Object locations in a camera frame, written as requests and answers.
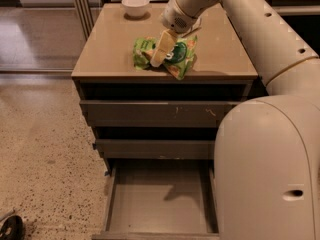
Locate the top grey drawer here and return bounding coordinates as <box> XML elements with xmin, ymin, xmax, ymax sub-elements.
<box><xmin>80</xmin><ymin>100</ymin><xmax>239</xmax><ymax>128</ymax></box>

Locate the white ceramic bowl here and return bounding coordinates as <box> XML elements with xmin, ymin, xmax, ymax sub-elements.
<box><xmin>121</xmin><ymin>0</ymin><xmax>150</xmax><ymax>18</ymax></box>

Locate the clear plastic water bottle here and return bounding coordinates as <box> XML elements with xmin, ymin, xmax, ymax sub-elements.
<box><xmin>190</xmin><ymin>17</ymin><xmax>202</xmax><ymax>33</ymax></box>

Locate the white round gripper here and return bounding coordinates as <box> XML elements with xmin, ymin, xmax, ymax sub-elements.
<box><xmin>150</xmin><ymin>0</ymin><xmax>197</xmax><ymax>67</ymax></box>

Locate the green rice chip bag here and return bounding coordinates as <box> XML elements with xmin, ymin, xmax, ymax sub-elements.
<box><xmin>132</xmin><ymin>36</ymin><xmax>198</xmax><ymax>80</ymax></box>

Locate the black round floor object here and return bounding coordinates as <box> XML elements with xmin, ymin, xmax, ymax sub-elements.
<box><xmin>0</xmin><ymin>215</ymin><xmax>23</xmax><ymax>240</ymax></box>

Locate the middle grey drawer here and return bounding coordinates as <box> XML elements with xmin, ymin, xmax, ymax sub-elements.
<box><xmin>95</xmin><ymin>139</ymin><xmax>214</xmax><ymax>160</ymax></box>

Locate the metal window frame post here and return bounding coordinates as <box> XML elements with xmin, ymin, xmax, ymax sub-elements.
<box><xmin>73</xmin><ymin>0</ymin><xmax>94</xmax><ymax>39</ymax></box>

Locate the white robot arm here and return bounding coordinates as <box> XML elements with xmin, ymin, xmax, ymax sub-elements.
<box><xmin>162</xmin><ymin>0</ymin><xmax>320</xmax><ymax>240</ymax></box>

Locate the grey drawer cabinet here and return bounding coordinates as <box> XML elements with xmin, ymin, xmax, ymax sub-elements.
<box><xmin>71</xmin><ymin>2</ymin><xmax>259</xmax><ymax>177</ymax></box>

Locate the open bottom grey drawer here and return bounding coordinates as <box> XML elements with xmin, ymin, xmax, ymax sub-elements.
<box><xmin>91</xmin><ymin>159</ymin><xmax>221</xmax><ymax>240</ymax></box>

